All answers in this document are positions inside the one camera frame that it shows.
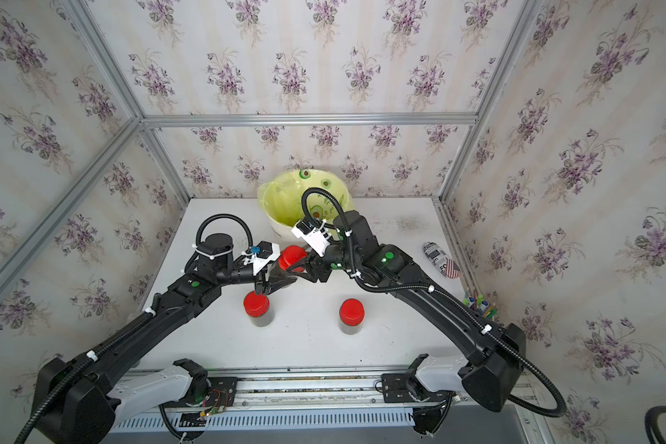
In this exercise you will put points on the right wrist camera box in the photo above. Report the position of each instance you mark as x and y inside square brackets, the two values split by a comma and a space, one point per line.
[315, 235]

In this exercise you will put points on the aluminium rail frame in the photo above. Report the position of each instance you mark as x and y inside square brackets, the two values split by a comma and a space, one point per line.
[273, 390]

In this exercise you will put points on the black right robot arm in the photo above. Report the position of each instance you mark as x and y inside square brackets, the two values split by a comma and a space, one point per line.
[495, 355]

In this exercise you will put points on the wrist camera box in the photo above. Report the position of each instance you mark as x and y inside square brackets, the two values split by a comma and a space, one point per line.
[315, 235]
[261, 255]

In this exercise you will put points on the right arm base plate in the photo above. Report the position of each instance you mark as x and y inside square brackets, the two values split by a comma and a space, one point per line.
[401, 388]

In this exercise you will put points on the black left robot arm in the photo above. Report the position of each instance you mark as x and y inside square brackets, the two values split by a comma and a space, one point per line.
[72, 401]

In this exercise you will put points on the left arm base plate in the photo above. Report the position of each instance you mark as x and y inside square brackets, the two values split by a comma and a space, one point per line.
[218, 394]

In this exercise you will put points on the coloured markers bundle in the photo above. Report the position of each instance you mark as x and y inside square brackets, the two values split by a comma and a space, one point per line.
[486, 305]

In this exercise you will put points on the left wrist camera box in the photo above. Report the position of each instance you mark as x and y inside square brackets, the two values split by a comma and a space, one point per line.
[261, 255]

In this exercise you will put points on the flag patterned can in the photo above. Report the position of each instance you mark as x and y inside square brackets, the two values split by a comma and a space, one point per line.
[441, 261]

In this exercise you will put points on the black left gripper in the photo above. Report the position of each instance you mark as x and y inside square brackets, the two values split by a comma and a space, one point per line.
[272, 284]

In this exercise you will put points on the red-lid tea jar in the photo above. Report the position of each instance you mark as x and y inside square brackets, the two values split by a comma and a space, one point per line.
[351, 315]
[290, 255]
[258, 308]

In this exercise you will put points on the white trash bin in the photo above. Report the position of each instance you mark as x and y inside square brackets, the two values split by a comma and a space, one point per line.
[282, 234]

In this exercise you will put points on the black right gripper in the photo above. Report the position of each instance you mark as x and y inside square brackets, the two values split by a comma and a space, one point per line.
[314, 265]

